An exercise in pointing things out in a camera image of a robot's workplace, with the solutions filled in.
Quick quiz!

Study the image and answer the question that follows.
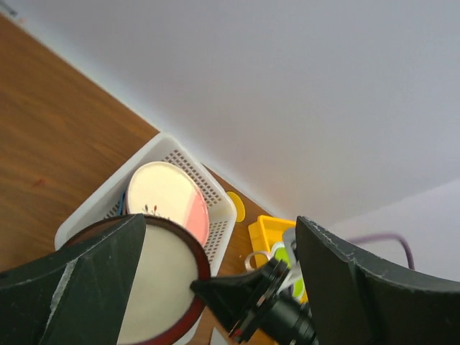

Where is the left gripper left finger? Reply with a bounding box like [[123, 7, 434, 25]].
[[1, 215, 146, 344]]

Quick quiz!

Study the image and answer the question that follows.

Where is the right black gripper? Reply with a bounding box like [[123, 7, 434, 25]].
[[190, 259, 319, 344]]

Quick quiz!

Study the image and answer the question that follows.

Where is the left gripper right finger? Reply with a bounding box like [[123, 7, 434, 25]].
[[295, 216, 459, 344]]

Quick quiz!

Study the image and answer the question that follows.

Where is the dark red rimmed plate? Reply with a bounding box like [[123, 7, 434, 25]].
[[60, 214, 211, 345]]

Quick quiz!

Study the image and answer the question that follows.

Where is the white perforated plastic basket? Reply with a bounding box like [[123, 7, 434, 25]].
[[53, 132, 238, 345]]

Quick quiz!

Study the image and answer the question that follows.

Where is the blue polka dot plate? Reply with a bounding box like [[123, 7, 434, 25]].
[[117, 192, 126, 216]]

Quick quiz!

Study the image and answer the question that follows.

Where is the pink and cream plate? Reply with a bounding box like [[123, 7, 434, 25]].
[[124, 162, 210, 245]]

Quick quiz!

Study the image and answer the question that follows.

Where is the green plate white rim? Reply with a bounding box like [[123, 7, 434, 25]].
[[271, 241, 307, 303]]

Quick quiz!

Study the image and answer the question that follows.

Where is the yellow plastic tray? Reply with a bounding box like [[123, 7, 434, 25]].
[[247, 214, 310, 345]]

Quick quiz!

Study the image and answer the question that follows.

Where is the yellow mug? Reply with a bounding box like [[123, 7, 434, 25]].
[[226, 191, 246, 223]]

